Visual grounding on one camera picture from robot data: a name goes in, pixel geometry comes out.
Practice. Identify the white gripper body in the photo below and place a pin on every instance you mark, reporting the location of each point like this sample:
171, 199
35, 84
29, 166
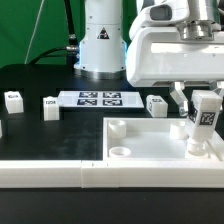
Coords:
157, 54

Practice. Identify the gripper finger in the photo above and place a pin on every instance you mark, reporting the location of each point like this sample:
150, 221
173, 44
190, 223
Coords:
176, 92
217, 87

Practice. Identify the white square tabletop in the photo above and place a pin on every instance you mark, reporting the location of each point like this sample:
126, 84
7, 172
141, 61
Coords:
153, 139

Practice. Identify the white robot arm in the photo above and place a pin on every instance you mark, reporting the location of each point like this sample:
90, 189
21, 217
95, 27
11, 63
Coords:
201, 24

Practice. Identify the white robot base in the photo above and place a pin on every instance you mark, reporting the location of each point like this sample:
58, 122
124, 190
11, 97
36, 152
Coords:
102, 51

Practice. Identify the white tag plate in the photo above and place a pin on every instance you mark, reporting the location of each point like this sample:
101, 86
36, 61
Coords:
100, 99

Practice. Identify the white U-shaped obstacle fence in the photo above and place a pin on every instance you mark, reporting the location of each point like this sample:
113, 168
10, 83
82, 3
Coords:
111, 173

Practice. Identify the white part left edge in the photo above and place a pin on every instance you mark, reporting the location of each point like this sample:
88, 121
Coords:
0, 129

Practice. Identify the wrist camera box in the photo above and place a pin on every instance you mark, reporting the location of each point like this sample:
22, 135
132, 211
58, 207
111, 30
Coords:
158, 13

